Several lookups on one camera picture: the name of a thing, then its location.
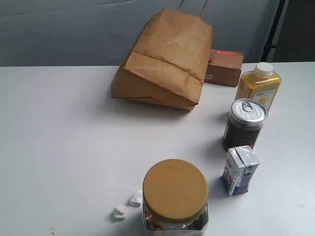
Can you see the white crumpled lump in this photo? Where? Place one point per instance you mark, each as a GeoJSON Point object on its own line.
{"type": "Point", "coordinates": [136, 199]}
{"type": "Point", "coordinates": [119, 213]}

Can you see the yellow grain bottle white cap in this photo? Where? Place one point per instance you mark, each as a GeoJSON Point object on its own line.
{"type": "Point", "coordinates": [261, 84]}

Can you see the black light stand pole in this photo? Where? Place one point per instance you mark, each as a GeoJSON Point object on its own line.
{"type": "Point", "coordinates": [269, 43]}

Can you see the small blue white milk carton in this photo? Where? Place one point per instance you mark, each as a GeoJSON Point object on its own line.
{"type": "Point", "coordinates": [241, 164]}

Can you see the brown pouch with orange label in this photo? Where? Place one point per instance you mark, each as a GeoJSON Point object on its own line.
{"type": "Point", "coordinates": [224, 68]}

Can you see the white crumpled lump lower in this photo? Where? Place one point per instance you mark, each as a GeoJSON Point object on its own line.
{"type": "Point", "coordinates": [119, 213]}

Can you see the dark can with pull-tab lid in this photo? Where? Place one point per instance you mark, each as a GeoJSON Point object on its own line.
{"type": "Point", "coordinates": [245, 121]}

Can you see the clear jar with tan lid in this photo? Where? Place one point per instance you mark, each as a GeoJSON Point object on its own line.
{"type": "Point", "coordinates": [175, 194]}

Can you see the white crumpled lump upper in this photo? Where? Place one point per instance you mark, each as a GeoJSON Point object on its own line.
{"type": "Point", "coordinates": [136, 199]}

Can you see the brown paper grocery bag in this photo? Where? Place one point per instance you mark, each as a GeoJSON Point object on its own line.
{"type": "Point", "coordinates": [168, 62]}

